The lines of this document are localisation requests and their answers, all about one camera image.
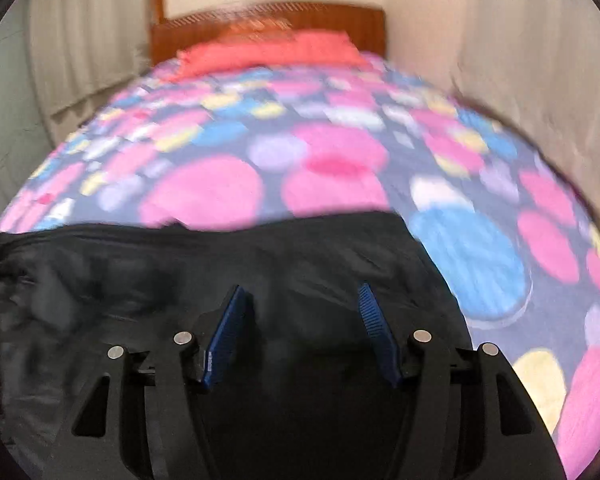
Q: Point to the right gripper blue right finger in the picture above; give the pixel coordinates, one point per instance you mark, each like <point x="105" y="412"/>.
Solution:
<point x="390" y="354"/>

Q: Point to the brown patterned cushion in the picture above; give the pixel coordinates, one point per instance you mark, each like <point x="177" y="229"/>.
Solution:
<point x="257" y="29"/>

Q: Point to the red pillow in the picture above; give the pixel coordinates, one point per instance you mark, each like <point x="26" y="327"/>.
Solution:
<point x="305" y="47"/>

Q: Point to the black jacket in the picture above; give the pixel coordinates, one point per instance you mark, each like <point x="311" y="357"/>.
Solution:
<point x="98" y="353"/>

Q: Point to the polka dot bedspread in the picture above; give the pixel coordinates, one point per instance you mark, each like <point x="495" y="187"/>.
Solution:
<point x="514" y="242"/>

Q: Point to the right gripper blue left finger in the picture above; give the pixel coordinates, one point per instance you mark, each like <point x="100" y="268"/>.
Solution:
<point x="218" y="333"/>

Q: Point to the wooden headboard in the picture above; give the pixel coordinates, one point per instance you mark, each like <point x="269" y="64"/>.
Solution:
<point x="365" y="25"/>

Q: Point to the beige curtain by window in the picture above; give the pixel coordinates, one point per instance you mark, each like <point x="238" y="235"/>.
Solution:
<point x="79" y="48"/>

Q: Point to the beige curtain at wall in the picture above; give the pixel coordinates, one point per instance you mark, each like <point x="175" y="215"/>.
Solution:
<point x="537" y="63"/>

